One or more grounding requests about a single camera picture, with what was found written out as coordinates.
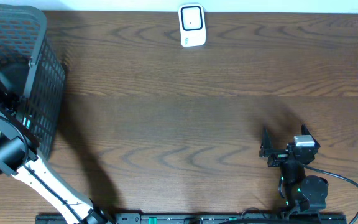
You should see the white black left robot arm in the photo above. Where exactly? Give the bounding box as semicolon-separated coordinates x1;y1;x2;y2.
0;63;114;223

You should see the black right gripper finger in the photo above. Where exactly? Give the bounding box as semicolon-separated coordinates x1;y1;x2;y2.
301;124;319;146
259;128;273;156

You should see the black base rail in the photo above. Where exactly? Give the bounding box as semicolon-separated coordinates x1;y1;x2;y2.
35;212;348;224

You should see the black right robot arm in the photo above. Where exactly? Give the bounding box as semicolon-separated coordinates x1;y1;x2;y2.
259;125;328;220

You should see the dark grey plastic basket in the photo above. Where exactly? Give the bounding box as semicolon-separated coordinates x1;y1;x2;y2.
0;3;66;174

